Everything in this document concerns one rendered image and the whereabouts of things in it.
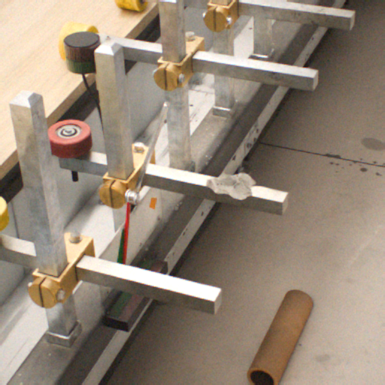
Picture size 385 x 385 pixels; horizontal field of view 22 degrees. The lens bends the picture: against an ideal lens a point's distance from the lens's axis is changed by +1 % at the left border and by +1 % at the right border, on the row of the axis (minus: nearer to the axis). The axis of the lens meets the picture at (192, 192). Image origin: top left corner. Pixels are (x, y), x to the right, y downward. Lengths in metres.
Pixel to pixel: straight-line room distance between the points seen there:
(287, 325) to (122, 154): 1.01
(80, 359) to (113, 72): 0.48
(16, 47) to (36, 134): 0.72
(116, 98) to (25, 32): 0.58
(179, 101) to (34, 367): 0.59
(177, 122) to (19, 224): 0.36
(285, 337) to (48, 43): 0.97
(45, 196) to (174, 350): 1.22
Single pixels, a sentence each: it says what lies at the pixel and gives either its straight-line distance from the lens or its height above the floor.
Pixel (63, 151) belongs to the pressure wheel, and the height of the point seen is 0.89.
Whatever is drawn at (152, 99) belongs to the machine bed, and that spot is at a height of 0.67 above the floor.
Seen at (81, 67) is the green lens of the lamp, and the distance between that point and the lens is 1.64.
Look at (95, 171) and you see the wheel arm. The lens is 1.83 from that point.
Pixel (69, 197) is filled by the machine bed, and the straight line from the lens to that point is 2.06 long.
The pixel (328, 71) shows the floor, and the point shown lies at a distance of 3.80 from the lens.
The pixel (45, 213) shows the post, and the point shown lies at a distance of 1.51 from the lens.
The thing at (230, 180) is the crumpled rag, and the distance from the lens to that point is 1.72.
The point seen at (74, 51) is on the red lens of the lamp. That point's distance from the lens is 1.63.
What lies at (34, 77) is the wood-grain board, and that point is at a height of 0.90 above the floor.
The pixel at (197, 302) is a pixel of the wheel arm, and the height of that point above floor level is 0.83.
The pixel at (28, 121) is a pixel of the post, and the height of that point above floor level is 1.14.
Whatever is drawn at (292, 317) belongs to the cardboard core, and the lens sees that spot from 2.61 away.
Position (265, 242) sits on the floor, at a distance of 2.96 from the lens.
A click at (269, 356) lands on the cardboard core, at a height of 0.08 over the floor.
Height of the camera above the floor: 1.89
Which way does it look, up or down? 37 degrees down
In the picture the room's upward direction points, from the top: 3 degrees counter-clockwise
